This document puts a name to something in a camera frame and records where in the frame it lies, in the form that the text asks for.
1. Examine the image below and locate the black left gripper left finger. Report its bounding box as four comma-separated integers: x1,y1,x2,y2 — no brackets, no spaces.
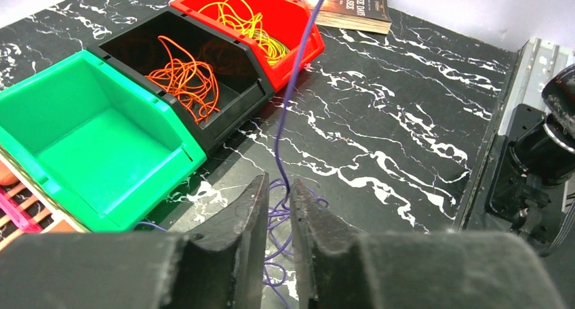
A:
1,174,269,308

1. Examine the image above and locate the orange wire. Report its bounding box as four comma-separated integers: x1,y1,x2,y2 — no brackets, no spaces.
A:
146,35,221,125

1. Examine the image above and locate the yellow wire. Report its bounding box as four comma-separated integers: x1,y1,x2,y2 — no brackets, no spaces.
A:
197,0,271,47

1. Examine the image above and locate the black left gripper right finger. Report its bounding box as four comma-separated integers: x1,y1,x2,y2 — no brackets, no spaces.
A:
290,180,565,308

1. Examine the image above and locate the black storage bin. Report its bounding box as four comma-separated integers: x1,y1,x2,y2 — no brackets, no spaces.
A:
88,7,275,155

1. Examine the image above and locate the green storage bin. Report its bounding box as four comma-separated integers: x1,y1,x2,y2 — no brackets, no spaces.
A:
1,50,207,232

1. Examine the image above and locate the red storage bin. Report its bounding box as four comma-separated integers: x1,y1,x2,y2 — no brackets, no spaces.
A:
170,0,325,91

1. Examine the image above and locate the purple wire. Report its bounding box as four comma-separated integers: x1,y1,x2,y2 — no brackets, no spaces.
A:
134,0,334,309

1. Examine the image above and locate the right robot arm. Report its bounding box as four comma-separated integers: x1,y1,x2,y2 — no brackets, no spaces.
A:
485,65,574,257

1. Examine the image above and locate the dark paperback book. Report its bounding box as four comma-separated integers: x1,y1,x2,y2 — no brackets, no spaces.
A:
298,0,392,35

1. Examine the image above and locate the beige plastic file organizer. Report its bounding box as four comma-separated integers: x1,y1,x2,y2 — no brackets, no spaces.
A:
1,148,90,249

